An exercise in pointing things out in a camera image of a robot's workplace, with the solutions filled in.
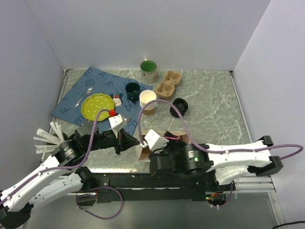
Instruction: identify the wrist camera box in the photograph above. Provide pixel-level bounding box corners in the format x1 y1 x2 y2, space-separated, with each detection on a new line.
140 129 169 152
108 109 126 135

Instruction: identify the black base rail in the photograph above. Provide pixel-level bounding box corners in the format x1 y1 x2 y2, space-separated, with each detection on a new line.
78 172 236 203

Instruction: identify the brown pulp cup carrier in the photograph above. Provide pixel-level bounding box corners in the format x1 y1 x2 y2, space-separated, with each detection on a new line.
156 71 182 99

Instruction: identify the blue letter-print cloth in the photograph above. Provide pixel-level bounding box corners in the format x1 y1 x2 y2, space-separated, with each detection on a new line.
51 67 153 135

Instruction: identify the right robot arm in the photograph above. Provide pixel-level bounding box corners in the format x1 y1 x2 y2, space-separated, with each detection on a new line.
150 136 283 190

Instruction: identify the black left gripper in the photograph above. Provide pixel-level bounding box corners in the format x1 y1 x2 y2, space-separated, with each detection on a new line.
85 127 140 155

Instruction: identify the white floral mug green inside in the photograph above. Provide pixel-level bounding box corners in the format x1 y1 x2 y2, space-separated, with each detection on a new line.
140 59 157 83

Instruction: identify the silver spoon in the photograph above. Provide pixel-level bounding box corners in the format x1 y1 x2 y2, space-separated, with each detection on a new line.
125 117 131 123

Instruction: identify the stack of black lids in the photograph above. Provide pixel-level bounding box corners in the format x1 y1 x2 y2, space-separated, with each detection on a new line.
170 98 189 118

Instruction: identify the grey cup of straws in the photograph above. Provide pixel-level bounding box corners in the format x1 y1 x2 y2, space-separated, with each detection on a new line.
33 121 65 154

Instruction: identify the stack of paper cups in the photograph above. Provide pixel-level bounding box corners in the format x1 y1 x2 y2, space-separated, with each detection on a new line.
139 90 156 116

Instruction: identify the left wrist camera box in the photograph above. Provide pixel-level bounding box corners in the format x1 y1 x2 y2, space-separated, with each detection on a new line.
108 109 126 135

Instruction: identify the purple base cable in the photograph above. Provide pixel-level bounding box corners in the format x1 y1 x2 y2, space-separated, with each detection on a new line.
75 187 123 219

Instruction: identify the dark green mug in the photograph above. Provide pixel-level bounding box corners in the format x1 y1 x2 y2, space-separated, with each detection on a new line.
125 82 140 103

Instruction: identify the mouse plush toy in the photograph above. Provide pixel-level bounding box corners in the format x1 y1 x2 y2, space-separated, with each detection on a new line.
110 93 123 107

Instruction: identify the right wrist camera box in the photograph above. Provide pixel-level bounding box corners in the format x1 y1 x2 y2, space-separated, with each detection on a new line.
140 129 169 152

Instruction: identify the silver fork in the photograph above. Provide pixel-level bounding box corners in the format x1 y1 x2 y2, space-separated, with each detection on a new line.
74 87 92 107

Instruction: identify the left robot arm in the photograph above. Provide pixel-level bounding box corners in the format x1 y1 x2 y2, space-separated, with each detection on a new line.
0 124 139 229

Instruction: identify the aluminium frame rail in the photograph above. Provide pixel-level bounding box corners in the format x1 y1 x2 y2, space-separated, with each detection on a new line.
235 176 275 193

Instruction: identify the yellow-green dotted plate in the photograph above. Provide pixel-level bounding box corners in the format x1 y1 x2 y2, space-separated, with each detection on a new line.
81 94 115 122

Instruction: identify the cream cakes paper bag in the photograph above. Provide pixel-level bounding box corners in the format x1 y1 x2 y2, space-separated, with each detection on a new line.
135 131 191 162

